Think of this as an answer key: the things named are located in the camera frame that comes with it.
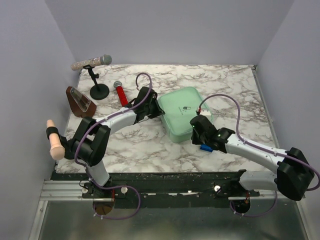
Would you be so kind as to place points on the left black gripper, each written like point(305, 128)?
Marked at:
point(157, 111)

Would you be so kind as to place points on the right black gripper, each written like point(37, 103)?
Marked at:
point(195, 140)

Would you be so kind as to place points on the mint green medicine case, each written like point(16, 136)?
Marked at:
point(179, 108)

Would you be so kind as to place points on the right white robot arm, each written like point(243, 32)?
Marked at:
point(289, 171)

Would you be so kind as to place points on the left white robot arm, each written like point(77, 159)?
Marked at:
point(89, 143)

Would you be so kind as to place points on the blue toy brick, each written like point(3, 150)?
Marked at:
point(206, 148)

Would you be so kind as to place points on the red handheld microphone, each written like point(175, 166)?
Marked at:
point(120, 92)

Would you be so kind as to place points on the black microphone stand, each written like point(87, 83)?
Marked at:
point(99, 91)

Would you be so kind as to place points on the glitter microphone on stand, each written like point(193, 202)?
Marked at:
point(104, 60)

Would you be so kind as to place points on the brown wooden metronome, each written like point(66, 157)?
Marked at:
point(80, 105)

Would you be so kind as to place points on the black round stand base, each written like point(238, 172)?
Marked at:
point(66, 144)

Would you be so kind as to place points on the pink beige microphone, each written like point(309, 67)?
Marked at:
point(57, 151)

